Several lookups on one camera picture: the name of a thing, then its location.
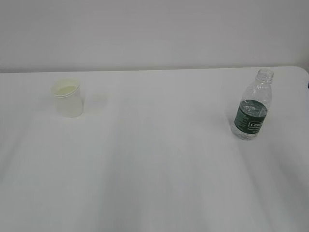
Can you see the white paper cup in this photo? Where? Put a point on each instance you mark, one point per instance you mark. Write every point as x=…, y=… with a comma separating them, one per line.
x=68, y=97

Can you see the clear green-label water bottle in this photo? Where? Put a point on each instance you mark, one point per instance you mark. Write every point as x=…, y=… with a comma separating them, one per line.
x=254, y=105

